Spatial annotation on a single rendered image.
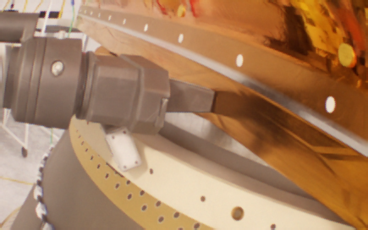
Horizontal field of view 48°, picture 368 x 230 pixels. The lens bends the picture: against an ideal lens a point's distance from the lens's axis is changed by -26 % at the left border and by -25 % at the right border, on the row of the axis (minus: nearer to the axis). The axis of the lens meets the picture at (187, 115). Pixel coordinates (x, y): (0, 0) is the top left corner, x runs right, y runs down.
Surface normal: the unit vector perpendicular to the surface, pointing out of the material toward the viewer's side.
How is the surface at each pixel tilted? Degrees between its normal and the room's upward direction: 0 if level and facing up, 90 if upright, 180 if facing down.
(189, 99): 90
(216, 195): 90
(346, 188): 90
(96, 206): 62
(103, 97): 90
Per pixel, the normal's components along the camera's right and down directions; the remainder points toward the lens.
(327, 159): -0.92, -0.11
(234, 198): -0.66, 0.02
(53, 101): 0.28, 0.49
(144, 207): -0.59, -0.49
